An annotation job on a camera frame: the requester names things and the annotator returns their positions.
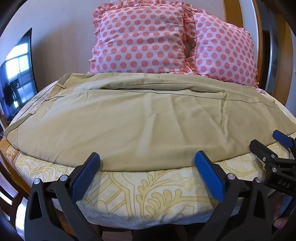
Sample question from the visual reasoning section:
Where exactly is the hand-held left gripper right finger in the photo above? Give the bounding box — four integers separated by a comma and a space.
191, 150, 274, 241

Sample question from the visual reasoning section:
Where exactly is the wooden door frame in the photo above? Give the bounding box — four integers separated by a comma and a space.
262, 0, 296, 109

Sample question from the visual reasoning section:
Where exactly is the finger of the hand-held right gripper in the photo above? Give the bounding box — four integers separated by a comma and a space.
272, 129, 296, 151
249, 139, 282, 172

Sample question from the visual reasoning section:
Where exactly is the person's right hand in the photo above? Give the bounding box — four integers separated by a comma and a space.
272, 197, 292, 233

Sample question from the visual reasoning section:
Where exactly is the yellow floral bed sheet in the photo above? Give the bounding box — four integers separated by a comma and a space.
0, 80, 296, 230

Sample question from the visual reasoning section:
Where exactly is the pink polka dot pillow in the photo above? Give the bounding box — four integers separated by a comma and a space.
87, 0, 199, 75
185, 9, 266, 95

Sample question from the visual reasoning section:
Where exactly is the black flat screen television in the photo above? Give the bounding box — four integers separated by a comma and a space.
0, 28, 39, 122

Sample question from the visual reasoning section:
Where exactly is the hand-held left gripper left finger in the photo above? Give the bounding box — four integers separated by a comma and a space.
25, 152, 103, 241

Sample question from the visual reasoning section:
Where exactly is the olive green blanket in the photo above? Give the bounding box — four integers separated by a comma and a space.
4, 73, 296, 174

